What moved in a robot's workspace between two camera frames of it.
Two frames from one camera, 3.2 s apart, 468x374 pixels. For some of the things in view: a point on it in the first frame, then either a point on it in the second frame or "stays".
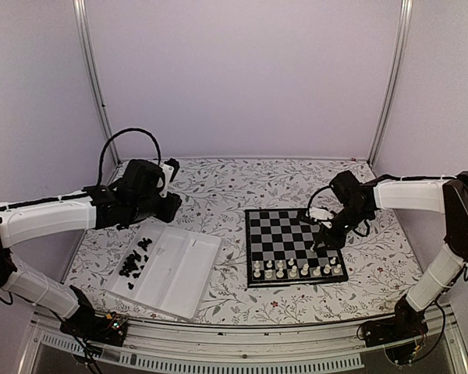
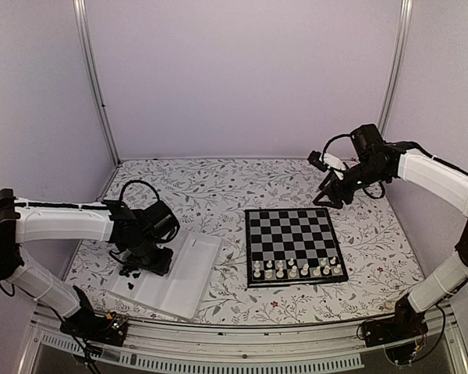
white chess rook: x=257 y=273 stays
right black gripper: x=325 y=236 → x=332 y=190
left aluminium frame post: x=81 y=14 stays
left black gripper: x=168 y=213 → x=160 y=269
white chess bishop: x=305 y=269 stays
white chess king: x=294 y=271 stays
